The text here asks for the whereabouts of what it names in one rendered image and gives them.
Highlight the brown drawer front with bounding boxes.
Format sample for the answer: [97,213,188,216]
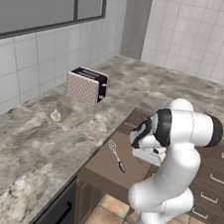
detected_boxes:
[194,159,224,196]
[188,177,224,218]
[195,137,224,172]
[183,197,224,224]

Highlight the pale garlic bulb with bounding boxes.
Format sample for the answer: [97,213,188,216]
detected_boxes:
[49,108,63,123]

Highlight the patterned silver toaster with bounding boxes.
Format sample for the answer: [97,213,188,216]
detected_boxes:
[63,64,110,108]

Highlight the open brown wooden drawer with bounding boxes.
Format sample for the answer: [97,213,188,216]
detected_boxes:
[73,100,168,210]

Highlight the metal whisk with dark handle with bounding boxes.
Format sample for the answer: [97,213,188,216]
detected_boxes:
[104,139,131,173]

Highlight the brown cabinet panel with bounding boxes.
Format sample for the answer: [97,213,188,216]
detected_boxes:
[70,177,109,224]

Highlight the dark framed window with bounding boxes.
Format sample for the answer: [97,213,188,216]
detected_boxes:
[0,0,109,56]

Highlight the black dishwasher handle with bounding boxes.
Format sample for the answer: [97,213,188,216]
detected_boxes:
[53,198,74,224]

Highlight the black dishwasher front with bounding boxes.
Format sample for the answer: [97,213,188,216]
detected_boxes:
[29,171,82,224]

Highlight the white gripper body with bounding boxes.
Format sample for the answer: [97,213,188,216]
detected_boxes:
[131,145,167,168]

